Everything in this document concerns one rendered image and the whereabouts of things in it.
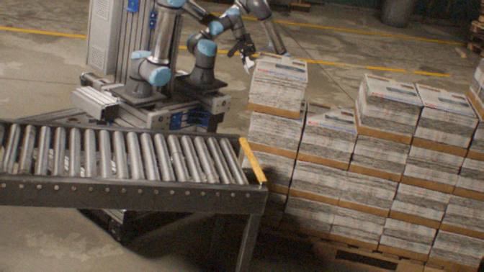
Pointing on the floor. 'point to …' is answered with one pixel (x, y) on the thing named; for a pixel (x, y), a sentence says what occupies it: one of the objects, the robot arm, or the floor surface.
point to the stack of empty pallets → (477, 33)
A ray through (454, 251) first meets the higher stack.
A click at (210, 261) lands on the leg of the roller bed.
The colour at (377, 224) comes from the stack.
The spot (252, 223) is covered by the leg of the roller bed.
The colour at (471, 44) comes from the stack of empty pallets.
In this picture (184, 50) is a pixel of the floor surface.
